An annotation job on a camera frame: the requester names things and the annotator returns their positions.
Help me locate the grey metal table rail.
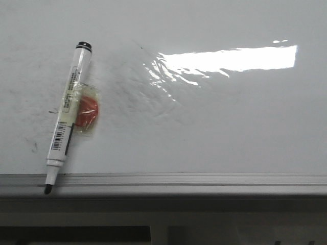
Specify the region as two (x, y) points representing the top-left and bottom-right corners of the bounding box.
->
(1, 197), (326, 244)

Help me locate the white whiteboard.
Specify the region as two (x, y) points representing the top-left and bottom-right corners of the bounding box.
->
(1, 1), (326, 199)

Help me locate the white black whiteboard marker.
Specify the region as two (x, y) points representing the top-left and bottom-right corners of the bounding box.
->
(44, 41), (92, 195)

